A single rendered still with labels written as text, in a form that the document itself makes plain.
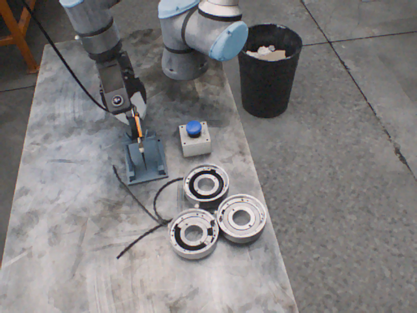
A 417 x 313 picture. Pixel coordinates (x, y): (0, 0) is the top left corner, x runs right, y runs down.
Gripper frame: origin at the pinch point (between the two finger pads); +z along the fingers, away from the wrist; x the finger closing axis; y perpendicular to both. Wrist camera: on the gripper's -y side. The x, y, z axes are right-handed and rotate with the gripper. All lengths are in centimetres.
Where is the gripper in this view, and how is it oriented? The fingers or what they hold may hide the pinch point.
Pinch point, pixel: (134, 120)
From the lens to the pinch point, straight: 89.4
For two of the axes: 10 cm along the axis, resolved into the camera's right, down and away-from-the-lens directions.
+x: -9.5, 3.2, -0.7
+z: 1.5, 6.1, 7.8
